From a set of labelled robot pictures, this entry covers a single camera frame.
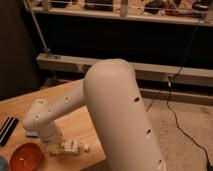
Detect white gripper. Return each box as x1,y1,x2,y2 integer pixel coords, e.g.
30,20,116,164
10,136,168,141
42,127,64,155

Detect black striped flat object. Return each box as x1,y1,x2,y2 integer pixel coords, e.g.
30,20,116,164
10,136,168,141
0,117,19,146

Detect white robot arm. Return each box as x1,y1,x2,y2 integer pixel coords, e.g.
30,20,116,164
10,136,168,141
23,59,167,171

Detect black floor cable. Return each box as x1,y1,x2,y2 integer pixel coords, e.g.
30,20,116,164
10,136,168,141
145,16,213,171

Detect orange ceramic bowl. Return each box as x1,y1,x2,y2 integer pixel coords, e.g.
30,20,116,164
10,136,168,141
10,143,42,171

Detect wooden shelf rail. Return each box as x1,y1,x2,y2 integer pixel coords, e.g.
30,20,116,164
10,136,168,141
22,0,213,27

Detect metal diagonal rod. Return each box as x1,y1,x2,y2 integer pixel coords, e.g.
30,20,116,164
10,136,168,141
25,0,51,56

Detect grey baseboard beam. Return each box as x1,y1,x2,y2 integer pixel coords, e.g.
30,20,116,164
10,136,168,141
36,53,213,87

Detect clear plastic bottle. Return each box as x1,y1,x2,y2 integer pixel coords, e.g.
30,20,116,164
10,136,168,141
59,139,90,155

